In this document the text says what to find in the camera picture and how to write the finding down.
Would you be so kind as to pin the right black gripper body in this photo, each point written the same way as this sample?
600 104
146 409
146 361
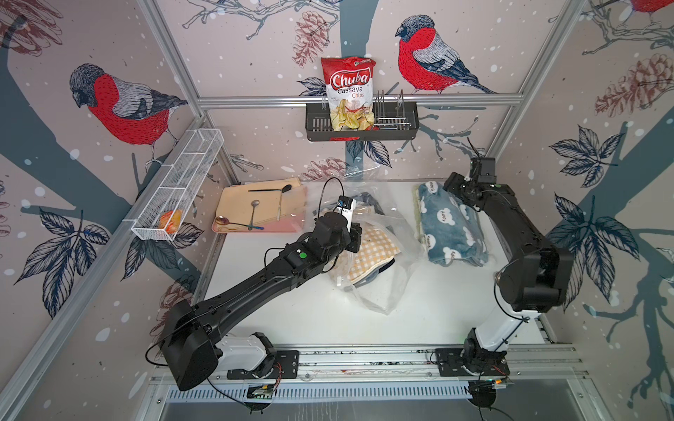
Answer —
457 187

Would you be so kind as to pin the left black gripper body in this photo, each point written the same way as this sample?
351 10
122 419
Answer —
354 241

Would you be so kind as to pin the teal bear print blanket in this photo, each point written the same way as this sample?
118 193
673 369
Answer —
452 231

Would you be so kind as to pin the clear plastic vacuum bag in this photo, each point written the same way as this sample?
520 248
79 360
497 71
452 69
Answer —
368 186

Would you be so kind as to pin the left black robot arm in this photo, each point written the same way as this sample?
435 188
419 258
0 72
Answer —
195 340

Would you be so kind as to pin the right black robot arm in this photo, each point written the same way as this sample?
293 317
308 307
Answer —
535 279

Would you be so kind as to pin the orange checkered blanket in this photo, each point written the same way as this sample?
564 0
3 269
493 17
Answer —
378 251

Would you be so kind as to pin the red Chuba chips bag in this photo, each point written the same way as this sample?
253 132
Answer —
349 91

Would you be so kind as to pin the pink tray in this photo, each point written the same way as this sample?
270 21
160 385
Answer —
263 225

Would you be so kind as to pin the black spoon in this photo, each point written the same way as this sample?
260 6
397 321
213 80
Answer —
284 189

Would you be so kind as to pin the small silver spoon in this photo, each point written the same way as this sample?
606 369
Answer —
254 205

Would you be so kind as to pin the beige wooden cutting board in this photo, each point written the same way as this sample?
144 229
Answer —
237 202

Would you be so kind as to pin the orange item in basket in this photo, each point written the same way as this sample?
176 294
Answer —
170 221

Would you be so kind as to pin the left circuit board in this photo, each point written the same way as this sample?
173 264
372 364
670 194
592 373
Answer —
261 392

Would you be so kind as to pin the circuit board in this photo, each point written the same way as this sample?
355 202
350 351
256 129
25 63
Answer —
261 392
489 385

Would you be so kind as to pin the right circuit board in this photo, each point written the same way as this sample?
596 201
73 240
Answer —
489 385

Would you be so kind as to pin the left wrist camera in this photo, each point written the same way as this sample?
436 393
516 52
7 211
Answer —
345 207

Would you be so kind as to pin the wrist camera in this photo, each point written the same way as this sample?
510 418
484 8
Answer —
345 207
483 170

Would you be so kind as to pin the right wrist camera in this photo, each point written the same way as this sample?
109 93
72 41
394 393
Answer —
483 170

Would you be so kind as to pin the silver white-handled spoon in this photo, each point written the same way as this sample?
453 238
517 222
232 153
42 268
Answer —
280 204

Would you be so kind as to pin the dark grey wall rack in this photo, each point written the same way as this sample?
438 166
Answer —
383 121

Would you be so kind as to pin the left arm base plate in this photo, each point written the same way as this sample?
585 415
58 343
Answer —
283 364

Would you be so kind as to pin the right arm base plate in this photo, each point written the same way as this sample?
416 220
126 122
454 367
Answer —
452 362

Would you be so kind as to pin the white wire basket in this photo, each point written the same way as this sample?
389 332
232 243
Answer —
181 184

